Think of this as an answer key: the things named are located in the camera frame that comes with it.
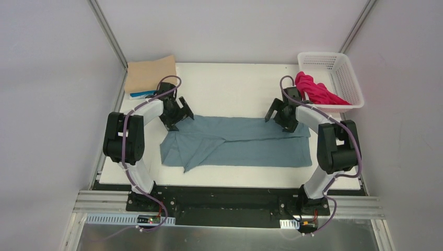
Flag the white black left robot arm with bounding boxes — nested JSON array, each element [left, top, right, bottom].
[[102, 80, 194, 212]]

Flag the white plastic laundry basket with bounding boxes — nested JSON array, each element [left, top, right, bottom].
[[297, 52, 365, 113]]

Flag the aluminium frame post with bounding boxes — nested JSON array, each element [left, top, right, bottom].
[[87, 0, 128, 71], [339, 0, 378, 54]]

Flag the folded blue white t shirt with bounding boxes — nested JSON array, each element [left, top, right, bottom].
[[129, 90, 157, 100]]

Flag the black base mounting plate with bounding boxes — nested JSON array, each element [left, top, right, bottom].
[[91, 180, 368, 229]]

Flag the controller circuit board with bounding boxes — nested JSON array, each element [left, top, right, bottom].
[[137, 214, 161, 225], [300, 221, 318, 231]]

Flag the grey-blue t shirt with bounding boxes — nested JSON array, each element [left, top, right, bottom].
[[160, 116, 312, 172]]

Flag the right controller circuit board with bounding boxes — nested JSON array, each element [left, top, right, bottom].
[[300, 221, 318, 231]]

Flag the pink red t shirt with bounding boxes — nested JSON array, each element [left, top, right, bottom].
[[294, 71, 351, 105]]

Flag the folded tan t shirt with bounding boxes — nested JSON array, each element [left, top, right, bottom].
[[124, 55, 176, 94]]

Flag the aluminium front rail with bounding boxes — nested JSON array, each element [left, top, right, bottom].
[[73, 190, 386, 220]]

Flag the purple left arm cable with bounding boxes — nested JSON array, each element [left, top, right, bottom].
[[120, 75, 182, 233]]

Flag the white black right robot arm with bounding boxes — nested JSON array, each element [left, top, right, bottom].
[[265, 87, 361, 214]]

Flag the left controller circuit board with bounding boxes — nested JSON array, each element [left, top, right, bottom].
[[137, 214, 161, 225]]

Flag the left aluminium frame post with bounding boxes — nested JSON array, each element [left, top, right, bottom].
[[87, 0, 128, 71]]

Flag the right aluminium frame post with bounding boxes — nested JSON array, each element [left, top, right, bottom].
[[339, 0, 378, 54]]

